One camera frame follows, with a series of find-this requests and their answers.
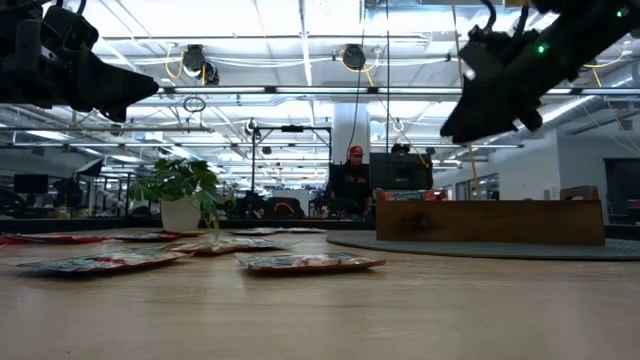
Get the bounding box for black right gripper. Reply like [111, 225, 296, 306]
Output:
[440, 26, 552, 145]

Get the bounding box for black ceiling cable reel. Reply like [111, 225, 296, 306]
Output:
[341, 43, 368, 72]
[180, 43, 220, 86]

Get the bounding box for grey round woven mat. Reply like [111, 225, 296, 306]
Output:
[325, 231, 640, 263]

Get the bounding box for green plant in white pot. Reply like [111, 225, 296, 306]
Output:
[127, 157, 236, 234]

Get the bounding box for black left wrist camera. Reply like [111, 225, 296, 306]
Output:
[42, 3, 100, 52]

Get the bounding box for black computer monitor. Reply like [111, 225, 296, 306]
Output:
[368, 152, 435, 192]
[13, 173, 50, 196]

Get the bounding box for silver ribbed air duct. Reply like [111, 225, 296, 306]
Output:
[509, 92, 640, 142]

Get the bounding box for wooden three-compartment tray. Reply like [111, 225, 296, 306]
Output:
[374, 185, 607, 247]

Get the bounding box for red strawberry tea sachet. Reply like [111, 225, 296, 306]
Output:
[227, 227, 290, 237]
[110, 231, 184, 244]
[390, 189, 450, 202]
[0, 232, 110, 246]

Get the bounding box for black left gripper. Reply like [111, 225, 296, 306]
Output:
[0, 0, 161, 123]

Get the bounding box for black chair orange trim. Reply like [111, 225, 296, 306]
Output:
[263, 196, 307, 220]

